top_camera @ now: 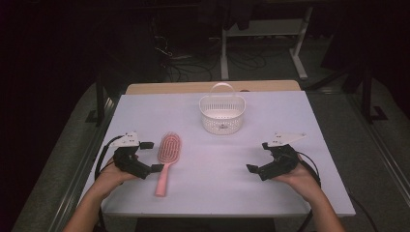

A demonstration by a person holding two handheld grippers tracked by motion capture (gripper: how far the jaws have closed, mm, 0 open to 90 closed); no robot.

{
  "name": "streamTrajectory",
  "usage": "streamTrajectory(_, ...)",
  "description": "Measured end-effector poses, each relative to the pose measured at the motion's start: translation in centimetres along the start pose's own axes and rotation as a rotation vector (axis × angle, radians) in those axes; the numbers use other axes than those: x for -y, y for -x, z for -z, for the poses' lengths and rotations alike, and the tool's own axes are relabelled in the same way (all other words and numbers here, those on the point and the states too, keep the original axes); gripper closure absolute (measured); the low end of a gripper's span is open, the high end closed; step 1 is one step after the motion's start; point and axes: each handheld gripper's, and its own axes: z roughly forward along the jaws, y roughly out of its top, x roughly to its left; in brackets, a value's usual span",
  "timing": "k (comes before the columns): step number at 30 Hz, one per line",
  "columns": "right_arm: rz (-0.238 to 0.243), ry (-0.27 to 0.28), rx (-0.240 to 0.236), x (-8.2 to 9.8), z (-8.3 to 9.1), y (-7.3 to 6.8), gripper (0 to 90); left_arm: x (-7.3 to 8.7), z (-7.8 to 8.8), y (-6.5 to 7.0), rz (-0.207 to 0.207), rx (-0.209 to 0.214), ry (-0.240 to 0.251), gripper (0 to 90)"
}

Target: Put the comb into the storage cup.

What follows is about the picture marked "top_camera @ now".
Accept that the dark metal stand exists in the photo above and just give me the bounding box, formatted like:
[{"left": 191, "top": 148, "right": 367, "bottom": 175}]
[
  {"left": 84, "top": 72, "right": 111, "bottom": 128},
  {"left": 360, "top": 64, "right": 390, "bottom": 126}
]

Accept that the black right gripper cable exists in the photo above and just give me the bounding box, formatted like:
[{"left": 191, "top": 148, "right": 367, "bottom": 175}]
[{"left": 295, "top": 150, "right": 323, "bottom": 232}]

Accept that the pink hairbrush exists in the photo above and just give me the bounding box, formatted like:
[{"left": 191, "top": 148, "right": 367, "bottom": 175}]
[{"left": 154, "top": 130, "right": 183, "bottom": 198}]

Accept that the tangle of floor cables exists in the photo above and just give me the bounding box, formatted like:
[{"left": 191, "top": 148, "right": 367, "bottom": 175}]
[{"left": 150, "top": 32, "right": 270, "bottom": 83}]

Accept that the black cable on floor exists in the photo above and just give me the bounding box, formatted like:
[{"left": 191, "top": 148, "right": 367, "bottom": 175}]
[{"left": 347, "top": 192, "right": 379, "bottom": 232}]

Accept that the white metal stand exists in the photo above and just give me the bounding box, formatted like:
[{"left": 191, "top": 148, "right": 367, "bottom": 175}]
[{"left": 220, "top": 6, "right": 314, "bottom": 81}]

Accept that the white plastic basket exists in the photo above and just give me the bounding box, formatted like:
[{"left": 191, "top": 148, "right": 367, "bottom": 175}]
[{"left": 198, "top": 82, "right": 247, "bottom": 136}]

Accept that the person's right hand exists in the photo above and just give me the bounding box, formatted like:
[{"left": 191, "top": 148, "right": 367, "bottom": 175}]
[{"left": 274, "top": 154, "right": 324, "bottom": 203}]

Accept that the metal frame rail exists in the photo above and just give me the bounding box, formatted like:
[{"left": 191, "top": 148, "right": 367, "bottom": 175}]
[
  {"left": 347, "top": 93, "right": 410, "bottom": 196},
  {"left": 47, "top": 96, "right": 121, "bottom": 232}
]

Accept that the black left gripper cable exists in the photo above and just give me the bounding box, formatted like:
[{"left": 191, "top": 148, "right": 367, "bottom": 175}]
[{"left": 94, "top": 134, "right": 124, "bottom": 182}]

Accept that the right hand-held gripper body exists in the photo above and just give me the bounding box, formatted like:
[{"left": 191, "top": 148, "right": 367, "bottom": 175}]
[{"left": 257, "top": 131, "right": 307, "bottom": 182}]

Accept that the person's left hand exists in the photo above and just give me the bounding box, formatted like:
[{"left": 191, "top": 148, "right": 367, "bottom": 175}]
[{"left": 93, "top": 155, "right": 140, "bottom": 199}]

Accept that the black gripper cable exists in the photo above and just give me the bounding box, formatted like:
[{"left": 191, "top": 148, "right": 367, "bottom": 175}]
[
  {"left": 295, "top": 150, "right": 323, "bottom": 232},
  {"left": 94, "top": 134, "right": 124, "bottom": 182}
]

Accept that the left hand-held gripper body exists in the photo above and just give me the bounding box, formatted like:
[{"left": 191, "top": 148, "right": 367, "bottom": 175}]
[{"left": 109, "top": 130, "right": 153, "bottom": 181}]

